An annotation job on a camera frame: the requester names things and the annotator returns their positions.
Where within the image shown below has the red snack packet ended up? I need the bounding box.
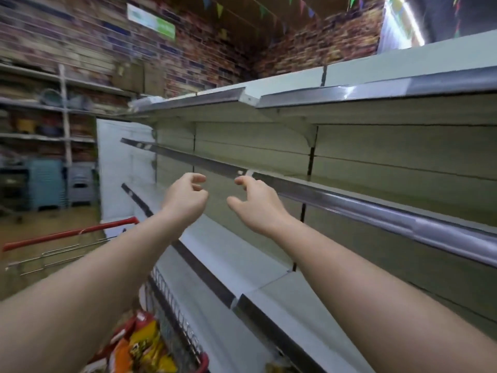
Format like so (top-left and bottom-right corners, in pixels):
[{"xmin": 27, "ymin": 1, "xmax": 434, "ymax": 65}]
[{"xmin": 133, "ymin": 311, "xmax": 156, "ymax": 331}]

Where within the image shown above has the grey wall storage rack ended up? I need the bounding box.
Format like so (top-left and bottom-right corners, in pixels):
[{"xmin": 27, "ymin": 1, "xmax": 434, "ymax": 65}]
[{"xmin": 0, "ymin": 62, "xmax": 130, "ymax": 169}]

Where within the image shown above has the person's left hand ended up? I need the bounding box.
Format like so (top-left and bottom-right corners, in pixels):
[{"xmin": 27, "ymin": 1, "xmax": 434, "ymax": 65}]
[{"xmin": 161, "ymin": 173, "xmax": 209, "ymax": 232}]

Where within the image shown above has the stack of blue plastic stools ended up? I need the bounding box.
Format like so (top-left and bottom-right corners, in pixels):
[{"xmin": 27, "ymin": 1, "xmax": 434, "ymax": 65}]
[{"xmin": 26, "ymin": 158, "xmax": 67, "ymax": 211}]

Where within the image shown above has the white metal shelving unit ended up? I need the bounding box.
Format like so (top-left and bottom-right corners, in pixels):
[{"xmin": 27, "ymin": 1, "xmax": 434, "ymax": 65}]
[{"xmin": 96, "ymin": 35, "xmax": 497, "ymax": 373}]

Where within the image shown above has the brown cardboard box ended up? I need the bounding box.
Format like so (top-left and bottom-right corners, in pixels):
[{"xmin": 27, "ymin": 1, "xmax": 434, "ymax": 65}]
[{"xmin": 112, "ymin": 61, "xmax": 168, "ymax": 94}]

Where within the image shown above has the person's right hand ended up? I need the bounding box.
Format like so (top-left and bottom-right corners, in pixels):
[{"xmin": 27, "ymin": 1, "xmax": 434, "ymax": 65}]
[{"xmin": 226, "ymin": 175, "xmax": 293, "ymax": 236}]

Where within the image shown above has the white ceiling light strip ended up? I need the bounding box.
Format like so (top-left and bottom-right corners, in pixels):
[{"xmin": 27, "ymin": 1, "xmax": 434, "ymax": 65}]
[{"xmin": 382, "ymin": 0, "xmax": 426, "ymax": 49}]

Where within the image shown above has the string of coloured bunting flags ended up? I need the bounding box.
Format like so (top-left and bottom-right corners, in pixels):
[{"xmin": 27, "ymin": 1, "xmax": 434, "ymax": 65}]
[{"xmin": 201, "ymin": 0, "xmax": 366, "ymax": 20}]

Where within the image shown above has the orange snack packet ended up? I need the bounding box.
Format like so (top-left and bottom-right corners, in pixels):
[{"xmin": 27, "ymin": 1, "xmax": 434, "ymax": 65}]
[{"xmin": 108, "ymin": 338, "xmax": 132, "ymax": 373}]

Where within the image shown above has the teal plastic basin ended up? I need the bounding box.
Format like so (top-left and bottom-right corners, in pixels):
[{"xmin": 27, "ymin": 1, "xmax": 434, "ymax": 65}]
[{"xmin": 38, "ymin": 88, "xmax": 63, "ymax": 108}]

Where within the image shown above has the person's right forearm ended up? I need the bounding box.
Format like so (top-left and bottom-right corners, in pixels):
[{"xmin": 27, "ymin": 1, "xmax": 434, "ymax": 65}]
[{"xmin": 272, "ymin": 219, "xmax": 497, "ymax": 373}]

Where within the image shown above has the yellow snack packet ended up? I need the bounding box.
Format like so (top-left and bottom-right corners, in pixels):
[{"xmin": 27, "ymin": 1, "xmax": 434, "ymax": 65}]
[{"xmin": 129, "ymin": 319, "xmax": 178, "ymax": 373}]

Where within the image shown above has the stack of grey plastic stools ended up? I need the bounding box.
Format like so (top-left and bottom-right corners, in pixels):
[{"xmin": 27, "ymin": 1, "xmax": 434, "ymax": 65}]
[{"xmin": 68, "ymin": 162, "xmax": 97, "ymax": 207}]

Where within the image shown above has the red wire shopping cart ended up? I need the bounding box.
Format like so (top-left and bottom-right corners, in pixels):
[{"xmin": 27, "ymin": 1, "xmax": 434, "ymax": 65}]
[{"xmin": 2, "ymin": 216, "xmax": 210, "ymax": 373}]

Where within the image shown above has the person's left forearm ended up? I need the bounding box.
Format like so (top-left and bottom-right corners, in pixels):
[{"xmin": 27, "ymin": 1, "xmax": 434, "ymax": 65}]
[{"xmin": 0, "ymin": 207, "xmax": 187, "ymax": 373}]

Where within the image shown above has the green and white sign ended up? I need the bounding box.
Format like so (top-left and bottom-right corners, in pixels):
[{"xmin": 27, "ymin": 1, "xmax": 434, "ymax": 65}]
[{"xmin": 127, "ymin": 3, "xmax": 176, "ymax": 38}]

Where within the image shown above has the white metal shelf board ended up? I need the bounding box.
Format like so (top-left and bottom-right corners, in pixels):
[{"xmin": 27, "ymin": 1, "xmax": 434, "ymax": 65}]
[
  {"xmin": 120, "ymin": 137, "xmax": 497, "ymax": 268},
  {"xmin": 127, "ymin": 35, "xmax": 497, "ymax": 126},
  {"xmin": 121, "ymin": 183, "xmax": 377, "ymax": 373}
]

